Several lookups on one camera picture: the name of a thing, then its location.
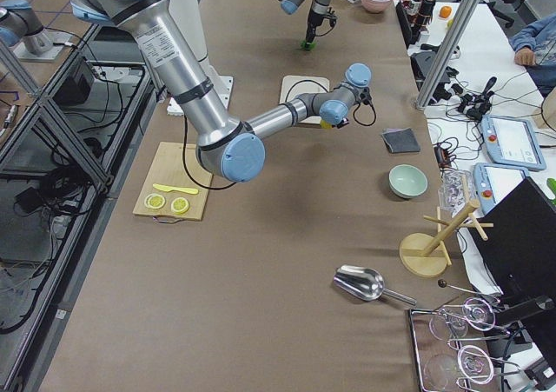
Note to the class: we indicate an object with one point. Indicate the metal wire rack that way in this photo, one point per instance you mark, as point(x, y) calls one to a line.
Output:
point(449, 345)

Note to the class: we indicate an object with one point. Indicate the grey folded cloth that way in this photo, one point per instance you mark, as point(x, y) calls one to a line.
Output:
point(400, 141)

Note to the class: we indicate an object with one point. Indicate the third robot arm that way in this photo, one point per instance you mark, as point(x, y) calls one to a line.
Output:
point(24, 33)

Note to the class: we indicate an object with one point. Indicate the yellow plastic knife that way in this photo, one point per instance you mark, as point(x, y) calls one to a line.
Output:
point(170, 188)

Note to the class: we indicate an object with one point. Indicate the orange fruit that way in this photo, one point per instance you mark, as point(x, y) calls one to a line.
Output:
point(445, 12)

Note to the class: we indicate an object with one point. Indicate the aluminium frame post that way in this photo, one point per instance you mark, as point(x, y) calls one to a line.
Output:
point(462, 17)

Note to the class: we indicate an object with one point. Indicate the wooden mug tree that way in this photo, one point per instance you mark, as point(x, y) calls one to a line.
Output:
point(427, 256)

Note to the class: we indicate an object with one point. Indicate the mint green bowl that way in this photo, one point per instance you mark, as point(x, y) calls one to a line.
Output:
point(407, 181)

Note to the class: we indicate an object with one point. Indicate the blue teach pendant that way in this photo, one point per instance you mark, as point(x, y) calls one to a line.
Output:
point(511, 141)
point(493, 182)

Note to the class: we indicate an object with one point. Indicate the person in blue shirt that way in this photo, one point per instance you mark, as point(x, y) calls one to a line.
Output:
point(534, 48)

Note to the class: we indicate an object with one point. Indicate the white rectangular rabbit tray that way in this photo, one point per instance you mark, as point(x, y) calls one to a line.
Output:
point(292, 86)

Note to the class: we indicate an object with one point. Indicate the clear plastic package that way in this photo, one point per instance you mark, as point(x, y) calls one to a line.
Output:
point(454, 184)

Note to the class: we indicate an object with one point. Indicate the blue teach pendant upper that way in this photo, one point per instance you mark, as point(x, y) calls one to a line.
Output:
point(511, 141)

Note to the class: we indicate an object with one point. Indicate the lemon slice upper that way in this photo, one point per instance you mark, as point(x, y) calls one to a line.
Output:
point(154, 201)

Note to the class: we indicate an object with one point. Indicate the metal scoop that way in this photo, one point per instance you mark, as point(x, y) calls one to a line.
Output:
point(366, 284)

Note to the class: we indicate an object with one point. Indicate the blue teach pendant lower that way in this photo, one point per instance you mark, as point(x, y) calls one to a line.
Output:
point(493, 182)

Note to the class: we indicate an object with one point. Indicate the bamboo cutting board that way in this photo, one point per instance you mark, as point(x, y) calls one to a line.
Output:
point(175, 164)

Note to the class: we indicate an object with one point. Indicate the lemon slice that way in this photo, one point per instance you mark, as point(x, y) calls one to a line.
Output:
point(180, 205)
point(154, 201)

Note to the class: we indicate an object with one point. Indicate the black monitor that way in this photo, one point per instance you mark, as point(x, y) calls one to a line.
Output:
point(520, 249)

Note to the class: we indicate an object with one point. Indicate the lemon slice lower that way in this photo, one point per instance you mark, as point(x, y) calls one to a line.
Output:
point(180, 205)

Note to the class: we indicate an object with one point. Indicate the green lime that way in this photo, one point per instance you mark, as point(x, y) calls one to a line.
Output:
point(307, 46)

